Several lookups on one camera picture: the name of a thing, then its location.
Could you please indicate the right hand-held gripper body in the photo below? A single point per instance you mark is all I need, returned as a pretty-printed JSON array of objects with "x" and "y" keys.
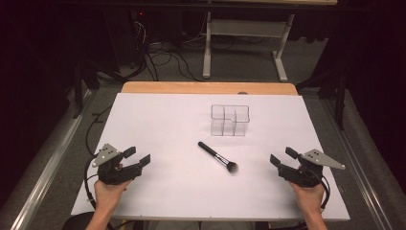
[{"x": 301, "y": 177}]

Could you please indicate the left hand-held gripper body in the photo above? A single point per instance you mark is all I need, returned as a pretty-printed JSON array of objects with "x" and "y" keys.
[{"x": 116, "y": 174}]

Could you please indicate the black makeup brush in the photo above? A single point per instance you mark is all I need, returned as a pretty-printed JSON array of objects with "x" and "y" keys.
[{"x": 212, "y": 152}]

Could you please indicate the person's right hand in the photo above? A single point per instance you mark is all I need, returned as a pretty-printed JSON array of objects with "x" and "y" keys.
[{"x": 309, "y": 198}]

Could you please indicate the person's left hand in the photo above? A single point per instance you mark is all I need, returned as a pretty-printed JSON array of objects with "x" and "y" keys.
[{"x": 107, "y": 195}]

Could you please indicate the white table cover sheet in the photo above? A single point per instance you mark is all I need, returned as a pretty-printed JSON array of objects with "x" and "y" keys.
[{"x": 159, "y": 127}]

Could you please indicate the clear acrylic organizer box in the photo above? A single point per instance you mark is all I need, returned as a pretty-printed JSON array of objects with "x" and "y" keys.
[{"x": 230, "y": 123}]

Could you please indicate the black round stool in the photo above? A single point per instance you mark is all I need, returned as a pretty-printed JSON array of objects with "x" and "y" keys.
[{"x": 78, "y": 222}]

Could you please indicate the black metal stand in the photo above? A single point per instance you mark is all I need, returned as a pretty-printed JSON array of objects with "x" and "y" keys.
[
  {"x": 78, "y": 89},
  {"x": 341, "y": 96}
]

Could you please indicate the wooden table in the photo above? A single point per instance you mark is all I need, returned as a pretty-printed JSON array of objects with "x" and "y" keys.
[{"x": 207, "y": 87}]

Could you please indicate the dark computer tower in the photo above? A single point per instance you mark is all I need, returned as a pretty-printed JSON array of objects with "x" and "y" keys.
[{"x": 126, "y": 35}]

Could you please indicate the aluminium floor rail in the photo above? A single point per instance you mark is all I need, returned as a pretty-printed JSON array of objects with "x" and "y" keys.
[
  {"x": 360, "y": 166},
  {"x": 48, "y": 166}
]

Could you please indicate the white metal desk frame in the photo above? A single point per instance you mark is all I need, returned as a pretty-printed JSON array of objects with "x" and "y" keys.
[{"x": 245, "y": 28}]

